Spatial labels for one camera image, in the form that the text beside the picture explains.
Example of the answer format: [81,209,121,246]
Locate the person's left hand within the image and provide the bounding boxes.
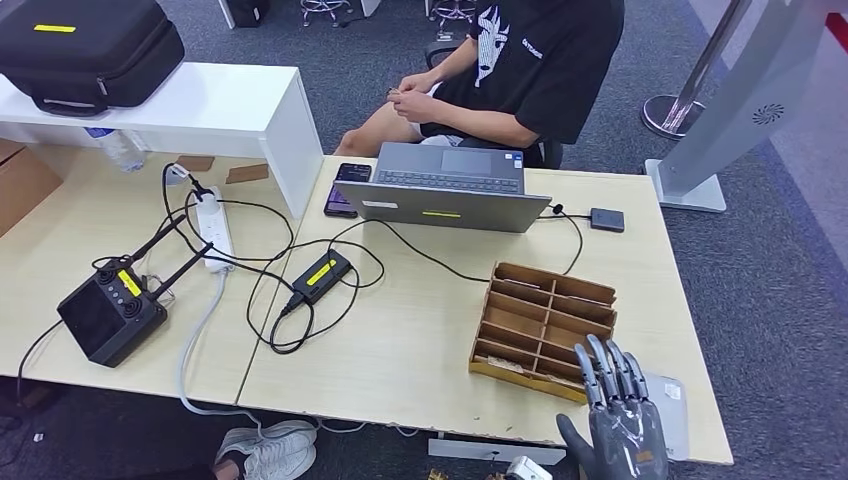
[386,89,437,125]

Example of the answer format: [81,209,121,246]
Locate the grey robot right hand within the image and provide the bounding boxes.
[555,334,671,480]

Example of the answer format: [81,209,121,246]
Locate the person's right hand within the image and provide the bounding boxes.
[396,71,440,95]

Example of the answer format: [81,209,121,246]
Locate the white card reader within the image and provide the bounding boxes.
[643,372,692,464]

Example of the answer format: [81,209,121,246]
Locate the person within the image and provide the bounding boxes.
[333,0,626,170]

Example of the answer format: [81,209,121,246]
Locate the chrome stool base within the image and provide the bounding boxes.
[299,0,354,28]
[429,0,480,42]

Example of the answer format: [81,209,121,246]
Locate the grey laptop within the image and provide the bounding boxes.
[333,141,553,234]

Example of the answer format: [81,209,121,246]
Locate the black smartphone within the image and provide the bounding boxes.
[323,162,374,219]

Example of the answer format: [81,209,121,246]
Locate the white bar under desk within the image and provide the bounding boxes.
[427,438,569,467]

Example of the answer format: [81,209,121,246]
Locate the cardboard slot organizer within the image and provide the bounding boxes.
[468,260,619,406]

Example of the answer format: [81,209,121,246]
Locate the brown cardboard piece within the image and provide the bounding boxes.
[225,162,271,185]
[175,154,217,174]

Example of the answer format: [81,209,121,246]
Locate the black cabinet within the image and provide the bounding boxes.
[217,0,272,30]

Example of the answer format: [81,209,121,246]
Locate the black power adapter yellow label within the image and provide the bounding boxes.
[291,248,354,306]

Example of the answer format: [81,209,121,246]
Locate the white desk shelf riser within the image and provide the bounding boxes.
[0,62,325,221]

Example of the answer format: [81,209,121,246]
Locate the small black square box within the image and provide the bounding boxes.
[589,207,627,234]

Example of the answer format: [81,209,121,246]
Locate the white power strip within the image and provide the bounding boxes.
[193,188,237,275]

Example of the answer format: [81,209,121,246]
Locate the clear water bottle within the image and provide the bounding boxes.
[84,127,146,174]

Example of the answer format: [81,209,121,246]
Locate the grey kiosk stand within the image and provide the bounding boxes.
[645,0,832,214]

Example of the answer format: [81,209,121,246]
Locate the black carry case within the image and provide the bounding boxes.
[0,0,187,119]

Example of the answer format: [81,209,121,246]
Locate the white sneaker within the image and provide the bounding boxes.
[215,419,319,464]
[241,445,320,480]

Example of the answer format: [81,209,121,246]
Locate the black controller with antennas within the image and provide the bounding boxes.
[56,214,217,370]

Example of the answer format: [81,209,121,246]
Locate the brown cardboard box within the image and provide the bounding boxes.
[0,139,66,238]

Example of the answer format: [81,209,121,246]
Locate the long black looped cable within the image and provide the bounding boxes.
[246,217,493,357]

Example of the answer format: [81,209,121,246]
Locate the thin black box cable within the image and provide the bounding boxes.
[537,202,593,276]

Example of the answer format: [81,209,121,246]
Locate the black mains cable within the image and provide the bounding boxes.
[160,163,317,319]

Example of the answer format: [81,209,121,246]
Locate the chrome stanchion post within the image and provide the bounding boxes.
[640,0,755,141]

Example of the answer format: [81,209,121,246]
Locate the thick white power cable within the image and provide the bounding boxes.
[176,269,266,431]

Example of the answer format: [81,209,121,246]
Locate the black controller cable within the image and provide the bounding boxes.
[15,320,65,401]

